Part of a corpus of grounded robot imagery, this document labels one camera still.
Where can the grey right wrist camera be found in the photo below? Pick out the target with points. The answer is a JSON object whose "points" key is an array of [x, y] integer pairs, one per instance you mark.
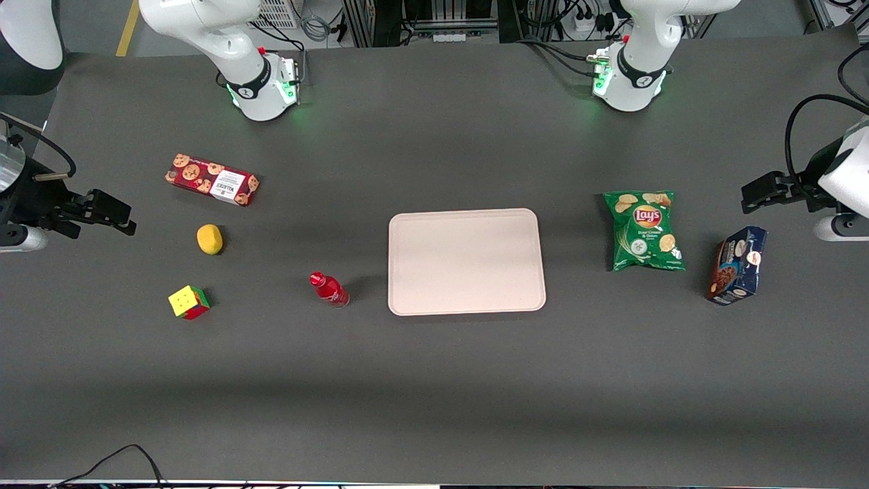
{"points": [[24, 239]]}

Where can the beige plastic tray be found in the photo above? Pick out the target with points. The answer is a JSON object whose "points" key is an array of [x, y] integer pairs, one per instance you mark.
{"points": [[466, 261]]}

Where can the blue chocolate cookie box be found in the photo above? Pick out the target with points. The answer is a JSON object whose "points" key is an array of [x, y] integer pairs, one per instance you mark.
{"points": [[738, 265]]}

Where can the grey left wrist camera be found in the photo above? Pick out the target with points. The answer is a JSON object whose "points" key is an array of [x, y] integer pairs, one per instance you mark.
{"points": [[842, 229]]}

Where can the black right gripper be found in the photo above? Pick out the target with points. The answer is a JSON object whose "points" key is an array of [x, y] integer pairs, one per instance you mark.
{"points": [[35, 198]]}

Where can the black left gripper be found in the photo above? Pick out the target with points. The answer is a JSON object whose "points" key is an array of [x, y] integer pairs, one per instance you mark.
{"points": [[805, 185]]}

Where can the green Lay's chips bag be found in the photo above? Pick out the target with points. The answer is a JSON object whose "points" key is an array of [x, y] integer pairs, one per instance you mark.
{"points": [[645, 231]]}

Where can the red coke bottle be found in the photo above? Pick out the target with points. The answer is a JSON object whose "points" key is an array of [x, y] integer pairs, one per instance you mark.
{"points": [[330, 290]]}

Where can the yellow lemon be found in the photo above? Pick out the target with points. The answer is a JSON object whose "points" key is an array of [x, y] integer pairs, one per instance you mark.
{"points": [[210, 239]]}

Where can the white perforated box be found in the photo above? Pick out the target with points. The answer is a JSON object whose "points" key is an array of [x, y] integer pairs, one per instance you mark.
{"points": [[280, 12]]}

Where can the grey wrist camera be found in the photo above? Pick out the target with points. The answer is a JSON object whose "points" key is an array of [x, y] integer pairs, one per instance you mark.
{"points": [[24, 239], [842, 229]]}

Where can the colourful puzzle cube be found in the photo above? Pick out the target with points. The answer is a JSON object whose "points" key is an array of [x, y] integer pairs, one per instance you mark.
{"points": [[187, 302]]}

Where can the red cookie box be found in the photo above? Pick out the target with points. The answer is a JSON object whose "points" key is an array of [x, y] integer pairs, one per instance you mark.
{"points": [[212, 180]]}

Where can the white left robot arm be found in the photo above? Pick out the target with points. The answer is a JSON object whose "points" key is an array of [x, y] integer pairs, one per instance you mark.
{"points": [[631, 78]]}

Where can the white power strip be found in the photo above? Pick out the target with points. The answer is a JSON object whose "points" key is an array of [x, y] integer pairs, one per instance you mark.
{"points": [[592, 22]]}

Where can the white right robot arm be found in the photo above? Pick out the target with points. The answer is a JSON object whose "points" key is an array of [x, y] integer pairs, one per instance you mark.
{"points": [[252, 81]]}

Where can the aluminium profile frame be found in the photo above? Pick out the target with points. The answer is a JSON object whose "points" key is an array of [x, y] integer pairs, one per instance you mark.
{"points": [[370, 20]]}

